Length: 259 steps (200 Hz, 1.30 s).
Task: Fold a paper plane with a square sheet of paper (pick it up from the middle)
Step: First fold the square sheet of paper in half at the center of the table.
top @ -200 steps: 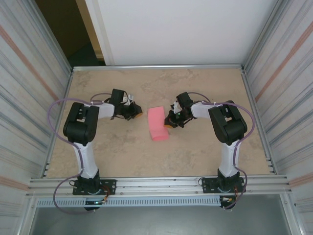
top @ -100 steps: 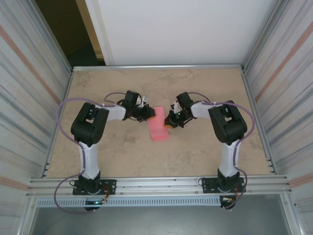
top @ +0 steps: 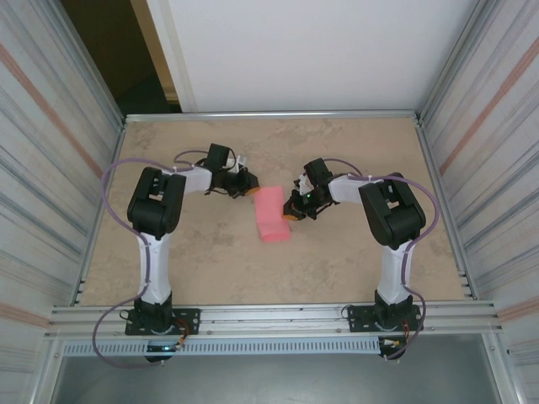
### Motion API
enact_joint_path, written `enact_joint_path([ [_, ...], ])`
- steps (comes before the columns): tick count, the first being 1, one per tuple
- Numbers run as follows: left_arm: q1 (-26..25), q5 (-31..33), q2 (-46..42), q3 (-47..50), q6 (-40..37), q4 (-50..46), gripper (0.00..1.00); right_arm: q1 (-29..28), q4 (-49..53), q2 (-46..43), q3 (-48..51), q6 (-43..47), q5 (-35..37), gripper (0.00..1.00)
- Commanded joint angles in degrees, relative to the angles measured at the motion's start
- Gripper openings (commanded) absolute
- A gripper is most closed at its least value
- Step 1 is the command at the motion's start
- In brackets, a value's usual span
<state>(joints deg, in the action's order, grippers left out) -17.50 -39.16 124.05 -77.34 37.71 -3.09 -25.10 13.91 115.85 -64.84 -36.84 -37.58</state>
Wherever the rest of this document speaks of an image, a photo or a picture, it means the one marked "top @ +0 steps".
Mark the black base controller box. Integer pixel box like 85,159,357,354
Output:
144,343,182,365
377,338,408,363

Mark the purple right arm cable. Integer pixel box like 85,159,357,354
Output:
322,157,440,363

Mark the aluminium table edge rail long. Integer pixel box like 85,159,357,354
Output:
124,109,422,124

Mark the white door frame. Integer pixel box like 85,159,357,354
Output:
145,0,199,114

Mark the grey slotted cable duct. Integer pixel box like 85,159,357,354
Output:
61,338,382,357

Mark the pink cloth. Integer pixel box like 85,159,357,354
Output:
253,183,292,243

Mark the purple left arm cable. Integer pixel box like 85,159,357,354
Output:
92,150,211,369

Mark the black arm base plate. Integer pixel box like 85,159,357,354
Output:
347,305,424,333
125,308,201,337

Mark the aluminium mounting rail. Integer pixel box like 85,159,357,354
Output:
44,299,504,338

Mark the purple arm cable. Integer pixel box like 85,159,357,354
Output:
92,150,211,369
322,157,440,363

